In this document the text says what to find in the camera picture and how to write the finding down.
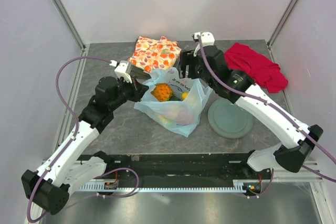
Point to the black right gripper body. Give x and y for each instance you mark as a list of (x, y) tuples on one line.
[(195, 70)]

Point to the red bell pepper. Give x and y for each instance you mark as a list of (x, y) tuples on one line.
[(186, 117)]

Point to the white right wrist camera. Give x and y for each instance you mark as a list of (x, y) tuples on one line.
[(206, 38)]

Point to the yellow mango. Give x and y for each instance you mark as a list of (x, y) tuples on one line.
[(189, 97)]

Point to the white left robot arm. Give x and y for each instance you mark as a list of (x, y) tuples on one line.
[(51, 184)]

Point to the light blue plastic bag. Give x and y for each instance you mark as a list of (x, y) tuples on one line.
[(151, 106)]

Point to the red crumpled cloth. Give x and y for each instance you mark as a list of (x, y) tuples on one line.
[(263, 71)]

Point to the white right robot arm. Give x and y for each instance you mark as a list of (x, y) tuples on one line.
[(296, 138)]

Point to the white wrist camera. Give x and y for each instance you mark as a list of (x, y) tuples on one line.
[(122, 70), (206, 38)]

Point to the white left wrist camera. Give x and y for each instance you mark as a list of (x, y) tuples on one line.
[(122, 70)]

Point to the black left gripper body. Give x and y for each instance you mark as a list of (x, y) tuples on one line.
[(124, 91)]

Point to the orange pineapple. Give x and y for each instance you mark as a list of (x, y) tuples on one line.
[(163, 92)]

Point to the green orange mango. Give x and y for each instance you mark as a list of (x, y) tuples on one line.
[(164, 121)]

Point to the peach fruit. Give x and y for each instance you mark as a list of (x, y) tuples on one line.
[(173, 114)]

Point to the grey round plate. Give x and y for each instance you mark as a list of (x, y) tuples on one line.
[(228, 120)]

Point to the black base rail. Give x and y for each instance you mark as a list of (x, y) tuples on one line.
[(181, 170)]

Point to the light blue cable duct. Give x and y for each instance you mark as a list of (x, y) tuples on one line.
[(103, 187)]

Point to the dark green folded cloth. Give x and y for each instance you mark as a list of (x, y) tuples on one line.
[(138, 73)]

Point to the floral orange folded cloth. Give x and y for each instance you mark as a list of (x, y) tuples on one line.
[(152, 54)]

